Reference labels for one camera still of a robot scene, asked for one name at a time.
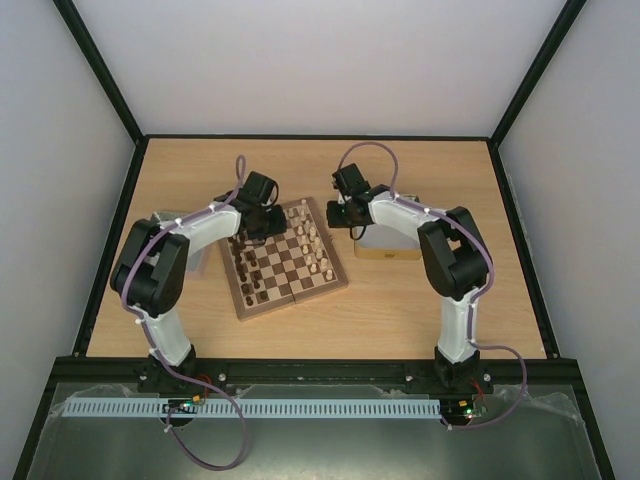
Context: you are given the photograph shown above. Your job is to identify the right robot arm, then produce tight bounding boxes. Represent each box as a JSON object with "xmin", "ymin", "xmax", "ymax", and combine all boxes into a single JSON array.
[{"xmin": 326, "ymin": 164, "xmax": 494, "ymax": 392}]

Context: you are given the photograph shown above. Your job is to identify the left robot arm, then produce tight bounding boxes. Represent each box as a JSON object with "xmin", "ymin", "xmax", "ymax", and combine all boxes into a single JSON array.
[{"xmin": 110, "ymin": 171, "xmax": 286, "ymax": 394}]

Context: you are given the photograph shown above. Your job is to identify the dark chess pieces group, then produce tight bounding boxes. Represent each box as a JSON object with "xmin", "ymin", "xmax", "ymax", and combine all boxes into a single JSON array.
[{"xmin": 228, "ymin": 234, "xmax": 268, "ymax": 307}]

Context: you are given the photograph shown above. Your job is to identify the white pieces on board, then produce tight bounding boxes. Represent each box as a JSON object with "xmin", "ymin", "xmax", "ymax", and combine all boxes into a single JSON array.
[{"xmin": 284, "ymin": 198, "xmax": 337, "ymax": 290}]

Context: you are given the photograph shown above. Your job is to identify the wooden chess board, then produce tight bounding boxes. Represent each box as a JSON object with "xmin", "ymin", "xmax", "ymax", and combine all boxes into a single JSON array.
[{"xmin": 218, "ymin": 197, "xmax": 348, "ymax": 321}]

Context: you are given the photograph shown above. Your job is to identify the gold metal tin tray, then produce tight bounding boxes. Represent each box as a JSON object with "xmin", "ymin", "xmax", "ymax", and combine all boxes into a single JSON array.
[{"xmin": 351, "ymin": 192, "xmax": 423, "ymax": 260}]

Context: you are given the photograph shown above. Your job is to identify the purple looped floor cable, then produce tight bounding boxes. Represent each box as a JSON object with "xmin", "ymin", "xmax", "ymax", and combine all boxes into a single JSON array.
[{"xmin": 166, "ymin": 384, "xmax": 249, "ymax": 471}]

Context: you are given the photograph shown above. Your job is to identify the light blue slotted cable duct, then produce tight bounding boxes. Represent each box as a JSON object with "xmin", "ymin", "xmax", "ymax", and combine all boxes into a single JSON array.
[{"xmin": 62, "ymin": 397, "xmax": 441, "ymax": 420}]

